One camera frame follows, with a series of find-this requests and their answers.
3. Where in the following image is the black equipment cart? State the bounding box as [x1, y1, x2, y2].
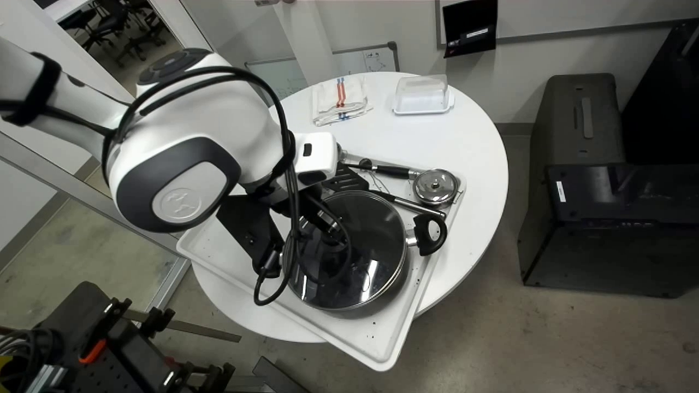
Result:
[0, 278, 242, 393]

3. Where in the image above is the glass lid with black knob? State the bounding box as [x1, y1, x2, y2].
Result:
[283, 189, 410, 312]

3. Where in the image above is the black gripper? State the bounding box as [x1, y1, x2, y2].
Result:
[268, 181, 356, 247]

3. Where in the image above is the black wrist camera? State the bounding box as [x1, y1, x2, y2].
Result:
[217, 191, 279, 268]

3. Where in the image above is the black pot with handles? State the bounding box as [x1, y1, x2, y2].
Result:
[252, 185, 449, 320]

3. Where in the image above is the low black case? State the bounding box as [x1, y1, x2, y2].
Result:
[533, 71, 629, 169]

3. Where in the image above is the black equipment case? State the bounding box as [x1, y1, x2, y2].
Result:
[621, 16, 699, 166]

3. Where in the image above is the black slotted spatula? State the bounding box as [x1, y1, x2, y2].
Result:
[337, 164, 447, 221]

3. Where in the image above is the tall black cabinet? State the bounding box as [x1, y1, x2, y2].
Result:
[518, 162, 699, 299]

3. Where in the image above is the steel ladle with black handle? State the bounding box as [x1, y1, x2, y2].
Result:
[338, 153, 423, 181]

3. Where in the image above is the large wall whiteboard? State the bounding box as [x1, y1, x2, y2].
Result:
[434, 0, 699, 45]

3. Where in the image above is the white plastic tray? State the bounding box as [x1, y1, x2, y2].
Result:
[174, 162, 467, 375]

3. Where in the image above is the black marker holder box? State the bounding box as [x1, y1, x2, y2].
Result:
[442, 0, 503, 58]

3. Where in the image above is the grey metal frame bar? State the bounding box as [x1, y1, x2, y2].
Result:
[0, 129, 195, 312]

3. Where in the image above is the clear plastic container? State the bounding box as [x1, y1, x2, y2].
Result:
[388, 74, 457, 117]

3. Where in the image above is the black velcro strap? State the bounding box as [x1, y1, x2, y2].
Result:
[20, 50, 65, 127]

